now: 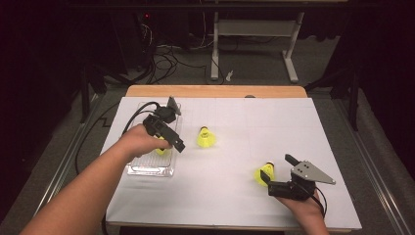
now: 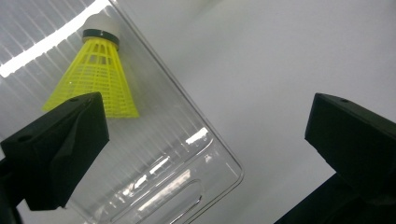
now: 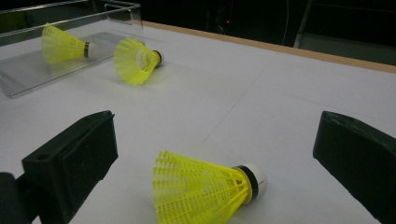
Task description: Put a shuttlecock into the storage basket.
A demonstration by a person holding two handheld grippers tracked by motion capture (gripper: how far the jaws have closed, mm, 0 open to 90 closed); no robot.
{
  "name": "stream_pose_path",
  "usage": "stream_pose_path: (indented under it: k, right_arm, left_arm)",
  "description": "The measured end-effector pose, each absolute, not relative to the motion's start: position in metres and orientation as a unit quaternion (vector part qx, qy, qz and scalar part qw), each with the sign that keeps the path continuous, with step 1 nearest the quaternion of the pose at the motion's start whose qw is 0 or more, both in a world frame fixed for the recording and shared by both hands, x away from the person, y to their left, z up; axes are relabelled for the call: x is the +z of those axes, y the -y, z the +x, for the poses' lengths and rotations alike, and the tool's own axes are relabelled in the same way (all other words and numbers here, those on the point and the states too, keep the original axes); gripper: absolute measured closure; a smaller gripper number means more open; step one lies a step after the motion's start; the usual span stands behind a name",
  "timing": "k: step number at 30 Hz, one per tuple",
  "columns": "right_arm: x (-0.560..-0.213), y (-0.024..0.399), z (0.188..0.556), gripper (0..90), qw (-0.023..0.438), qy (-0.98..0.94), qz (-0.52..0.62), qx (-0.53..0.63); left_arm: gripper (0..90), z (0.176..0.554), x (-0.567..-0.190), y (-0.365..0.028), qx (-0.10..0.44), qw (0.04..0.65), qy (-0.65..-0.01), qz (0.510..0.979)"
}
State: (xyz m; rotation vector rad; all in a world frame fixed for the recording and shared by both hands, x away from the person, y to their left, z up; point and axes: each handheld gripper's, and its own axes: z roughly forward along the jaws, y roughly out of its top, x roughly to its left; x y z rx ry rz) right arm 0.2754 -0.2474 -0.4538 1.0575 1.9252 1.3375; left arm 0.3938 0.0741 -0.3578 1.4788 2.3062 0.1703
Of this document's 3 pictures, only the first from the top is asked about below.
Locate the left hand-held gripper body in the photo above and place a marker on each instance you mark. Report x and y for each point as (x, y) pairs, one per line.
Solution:
(164, 114)

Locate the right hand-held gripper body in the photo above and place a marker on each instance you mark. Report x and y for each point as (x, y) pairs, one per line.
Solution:
(308, 173)

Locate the yellow shuttlecock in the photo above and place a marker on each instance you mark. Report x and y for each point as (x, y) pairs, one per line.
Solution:
(206, 138)
(160, 152)
(268, 170)

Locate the clear plastic tray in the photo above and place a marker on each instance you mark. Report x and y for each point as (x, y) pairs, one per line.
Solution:
(153, 167)

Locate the person's left hand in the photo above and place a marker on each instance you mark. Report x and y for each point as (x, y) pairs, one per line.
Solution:
(140, 142)

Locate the person's right hand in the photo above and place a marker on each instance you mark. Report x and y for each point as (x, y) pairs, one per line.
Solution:
(305, 209)

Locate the wooden table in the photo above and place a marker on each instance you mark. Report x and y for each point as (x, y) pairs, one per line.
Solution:
(212, 91)

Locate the white board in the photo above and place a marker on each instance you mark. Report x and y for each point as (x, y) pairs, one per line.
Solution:
(212, 196)

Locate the black metal stand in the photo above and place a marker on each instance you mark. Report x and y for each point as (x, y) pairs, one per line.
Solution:
(353, 104)
(85, 98)

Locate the small white floor object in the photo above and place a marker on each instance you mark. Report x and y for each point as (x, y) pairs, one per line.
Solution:
(229, 75)

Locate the black equipment with red light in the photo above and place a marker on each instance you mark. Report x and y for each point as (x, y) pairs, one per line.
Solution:
(137, 39)

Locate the dark curtain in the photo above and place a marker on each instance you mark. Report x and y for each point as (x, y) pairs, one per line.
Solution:
(391, 65)
(32, 81)

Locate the metal floor rail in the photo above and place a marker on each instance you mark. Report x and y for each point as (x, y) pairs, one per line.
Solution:
(56, 182)
(380, 182)

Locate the white metal table frame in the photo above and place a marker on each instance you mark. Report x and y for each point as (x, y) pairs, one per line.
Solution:
(254, 27)

